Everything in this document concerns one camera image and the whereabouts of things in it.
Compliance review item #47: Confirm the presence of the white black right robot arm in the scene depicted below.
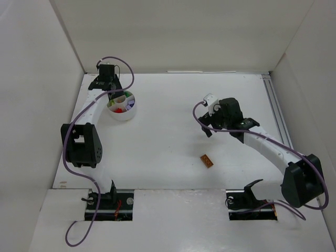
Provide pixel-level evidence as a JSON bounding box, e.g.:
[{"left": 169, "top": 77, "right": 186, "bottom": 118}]
[{"left": 195, "top": 93, "right": 329, "bottom": 210}]

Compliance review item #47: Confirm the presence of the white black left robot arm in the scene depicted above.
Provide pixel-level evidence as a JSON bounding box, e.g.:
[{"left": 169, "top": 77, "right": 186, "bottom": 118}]
[{"left": 60, "top": 64, "right": 124, "bottom": 204}]

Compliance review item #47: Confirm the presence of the white round divided container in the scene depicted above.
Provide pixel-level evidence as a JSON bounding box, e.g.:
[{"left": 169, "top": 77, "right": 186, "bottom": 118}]
[{"left": 107, "top": 91, "right": 137, "bottom": 121}]

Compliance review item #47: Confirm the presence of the aluminium rail right side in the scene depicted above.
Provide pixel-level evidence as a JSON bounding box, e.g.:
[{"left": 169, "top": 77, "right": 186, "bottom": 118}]
[{"left": 261, "top": 74, "right": 293, "bottom": 148}]

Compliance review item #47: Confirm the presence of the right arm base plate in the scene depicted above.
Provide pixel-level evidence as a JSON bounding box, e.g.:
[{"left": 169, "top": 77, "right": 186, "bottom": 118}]
[{"left": 225, "top": 190, "right": 278, "bottom": 221}]

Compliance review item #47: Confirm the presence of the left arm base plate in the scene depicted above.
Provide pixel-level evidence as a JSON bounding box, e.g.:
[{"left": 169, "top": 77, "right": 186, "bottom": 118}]
[{"left": 81, "top": 190, "right": 134, "bottom": 222}]

